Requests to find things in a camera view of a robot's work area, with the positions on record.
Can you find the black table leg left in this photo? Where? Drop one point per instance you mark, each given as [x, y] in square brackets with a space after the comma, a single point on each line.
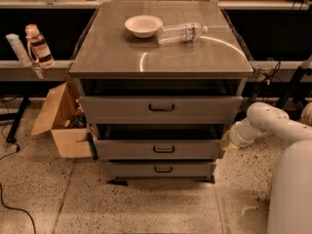
[14, 118]

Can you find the brown striped bottle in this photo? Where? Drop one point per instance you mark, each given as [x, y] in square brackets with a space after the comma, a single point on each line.
[38, 48]

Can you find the grey metal drawer cabinet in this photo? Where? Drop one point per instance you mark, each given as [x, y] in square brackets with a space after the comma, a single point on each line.
[113, 62]

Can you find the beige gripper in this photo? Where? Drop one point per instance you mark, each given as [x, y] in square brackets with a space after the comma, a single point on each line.
[240, 136]

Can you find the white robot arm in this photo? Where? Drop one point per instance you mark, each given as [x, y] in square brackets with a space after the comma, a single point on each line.
[290, 210]

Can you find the clear plastic water bottle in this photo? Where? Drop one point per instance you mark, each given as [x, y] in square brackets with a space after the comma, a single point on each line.
[180, 33]

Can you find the grey drawer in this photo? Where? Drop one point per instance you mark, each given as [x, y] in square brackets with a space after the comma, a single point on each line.
[197, 169]
[161, 110]
[159, 141]

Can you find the open cardboard box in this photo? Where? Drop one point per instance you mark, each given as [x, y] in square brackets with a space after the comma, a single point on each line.
[59, 108]

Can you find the grey bottom drawer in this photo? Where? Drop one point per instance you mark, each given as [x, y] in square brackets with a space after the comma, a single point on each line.
[197, 169]

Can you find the grey top drawer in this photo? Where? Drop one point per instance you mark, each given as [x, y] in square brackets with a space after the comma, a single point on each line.
[161, 110]

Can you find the black table leg right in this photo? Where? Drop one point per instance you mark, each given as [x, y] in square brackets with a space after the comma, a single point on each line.
[282, 86]

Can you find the white paper bowl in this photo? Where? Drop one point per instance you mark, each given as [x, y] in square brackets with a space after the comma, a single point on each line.
[143, 26]

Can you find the black table leg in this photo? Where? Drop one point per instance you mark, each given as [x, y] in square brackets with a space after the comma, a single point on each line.
[14, 118]
[282, 86]

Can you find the tan robot base cover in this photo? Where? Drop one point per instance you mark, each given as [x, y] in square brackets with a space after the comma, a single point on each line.
[306, 115]

